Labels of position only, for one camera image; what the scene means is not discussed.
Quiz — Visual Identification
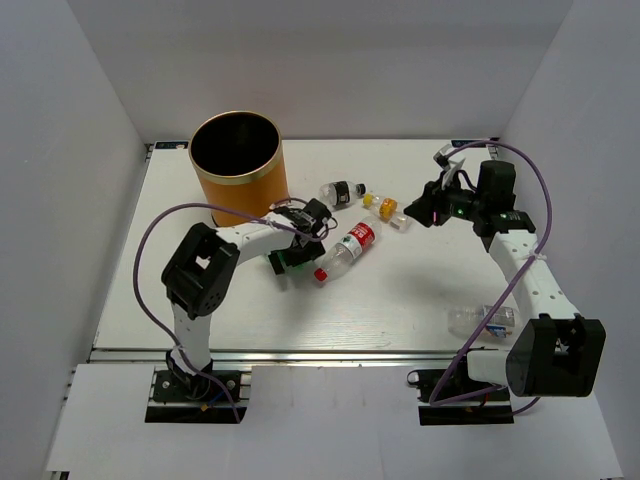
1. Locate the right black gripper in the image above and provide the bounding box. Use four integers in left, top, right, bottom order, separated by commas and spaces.
404, 170, 486, 228

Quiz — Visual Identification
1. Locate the purple cable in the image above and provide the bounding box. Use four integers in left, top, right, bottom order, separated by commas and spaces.
132, 197, 331, 424
428, 140, 556, 416

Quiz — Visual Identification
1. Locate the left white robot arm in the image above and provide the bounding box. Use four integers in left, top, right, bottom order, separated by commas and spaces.
161, 198, 332, 399

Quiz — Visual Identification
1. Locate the large red-label clear bottle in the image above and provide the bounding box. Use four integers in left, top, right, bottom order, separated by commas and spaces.
314, 216, 381, 283

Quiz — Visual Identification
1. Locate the black-label small clear bottle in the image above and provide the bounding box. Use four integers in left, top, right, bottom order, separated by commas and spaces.
318, 180, 366, 209

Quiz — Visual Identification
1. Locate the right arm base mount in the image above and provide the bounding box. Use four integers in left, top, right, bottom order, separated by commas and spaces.
405, 368, 516, 427

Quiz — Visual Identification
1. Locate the right blue corner sticker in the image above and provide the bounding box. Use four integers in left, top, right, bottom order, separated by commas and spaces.
451, 139, 485, 149

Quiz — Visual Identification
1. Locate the green plastic bottle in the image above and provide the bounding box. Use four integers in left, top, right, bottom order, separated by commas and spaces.
277, 250, 309, 272

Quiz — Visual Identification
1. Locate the blue corner sticker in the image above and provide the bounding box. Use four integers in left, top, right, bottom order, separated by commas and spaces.
154, 141, 189, 150
451, 139, 485, 149

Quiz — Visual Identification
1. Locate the orange cylindrical bin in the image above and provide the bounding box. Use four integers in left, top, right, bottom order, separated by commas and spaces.
188, 111, 289, 227

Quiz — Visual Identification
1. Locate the left blue corner sticker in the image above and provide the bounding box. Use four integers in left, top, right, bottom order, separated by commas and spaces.
154, 141, 189, 150

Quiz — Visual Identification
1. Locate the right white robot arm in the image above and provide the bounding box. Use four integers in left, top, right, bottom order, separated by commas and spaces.
404, 156, 606, 404

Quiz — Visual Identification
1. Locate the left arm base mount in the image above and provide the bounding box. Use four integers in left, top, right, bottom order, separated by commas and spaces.
145, 369, 251, 425

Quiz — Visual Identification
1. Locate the yellow-cap orange-label bottle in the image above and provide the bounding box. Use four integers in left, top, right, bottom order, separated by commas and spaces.
362, 193, 412, 232

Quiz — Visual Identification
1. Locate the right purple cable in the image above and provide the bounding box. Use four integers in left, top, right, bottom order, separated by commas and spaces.
428, 140, 556, 416

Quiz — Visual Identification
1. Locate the blue-label clear bottle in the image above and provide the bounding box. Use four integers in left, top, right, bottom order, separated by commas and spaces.
447, 305, 518, 340

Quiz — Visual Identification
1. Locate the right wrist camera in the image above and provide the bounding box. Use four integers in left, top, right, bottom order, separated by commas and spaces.
433, 143, 466, 189

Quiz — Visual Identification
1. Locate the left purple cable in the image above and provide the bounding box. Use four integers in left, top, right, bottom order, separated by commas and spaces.
132, 197, 331, 424

